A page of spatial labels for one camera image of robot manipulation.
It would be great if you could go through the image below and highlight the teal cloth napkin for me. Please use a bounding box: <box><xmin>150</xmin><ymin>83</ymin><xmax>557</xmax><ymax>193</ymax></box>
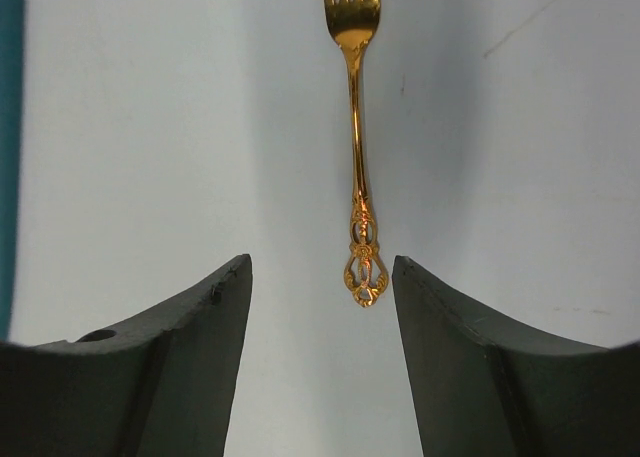
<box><xmin>0</xmin><ymin>0</ymin><xmax>26</xmax><ymax>340</ymax></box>

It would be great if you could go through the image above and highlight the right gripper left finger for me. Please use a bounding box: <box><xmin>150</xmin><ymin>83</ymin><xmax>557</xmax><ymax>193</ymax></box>
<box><xmin>1</xmin><ymin>255</ymin><xmax>252</xmax><ymax>456</ymax></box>

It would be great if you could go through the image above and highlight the gold ornate fork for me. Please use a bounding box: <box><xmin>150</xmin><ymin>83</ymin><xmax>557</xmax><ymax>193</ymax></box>
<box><xmin>323</xmin><ymin>0</ymin><xmax>389</xmax><ymax>308</ymax></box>

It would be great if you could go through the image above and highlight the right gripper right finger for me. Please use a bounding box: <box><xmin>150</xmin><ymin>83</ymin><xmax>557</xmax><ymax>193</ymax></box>
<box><xmin>392</xmin><ymin>256</ymin><xmax>639</xmax><ymax>456</ymax></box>

